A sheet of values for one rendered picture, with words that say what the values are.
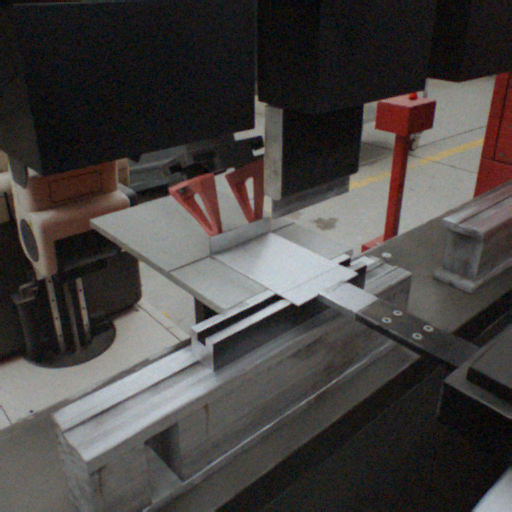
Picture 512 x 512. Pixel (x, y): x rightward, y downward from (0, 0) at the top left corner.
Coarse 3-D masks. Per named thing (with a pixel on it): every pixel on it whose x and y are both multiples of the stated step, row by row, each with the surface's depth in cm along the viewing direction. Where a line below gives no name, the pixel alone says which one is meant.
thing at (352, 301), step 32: (352, 288) 50; (384, 320) 45; (416, 320) 45; (416, 352) 43; (448, 352) 41; (480, 352) 39; (448, 384) 36; (480, 384) 35; (448, 416) 36; (480, 416) 34; (480, 448) 35
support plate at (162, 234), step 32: (96, 224) 64; (128, 224) 64; (160, 224) 64; (192, 224) 64; (224, 224) 64; (160, 256) 57; (192, 256) 57; (192, 288) 51; (224, 288) 51; (256, 288) 51
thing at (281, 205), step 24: (288, 120) 41; (312, 120) 43; (336, 120) 45; (360, 120) 47; (288, 144) 42; (312, 144) 44; (336, 144) 46; (360, 144) 49; (264, 168) 44; (288, 168) 43; (312, 168) 45; (336, 168) 47; (288, 192) 44; (312, 192) 48; (336, 192) 50
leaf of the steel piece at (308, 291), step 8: (328, 272) 53; (336, 272) 53; (344, 272) 53; (352, 272) 53; (312, 280) 52; (320, 280) 52; (328, 280) 52; (336, 280) 52; (344, 280) 52; (296, 288) 51; (304, 288) 51; (312, 288) 51; (320, 288) 50; (288, 296) 49; (296, 296) 49; (304, 296) 49; (312, 296) 49; (296, 304) 48
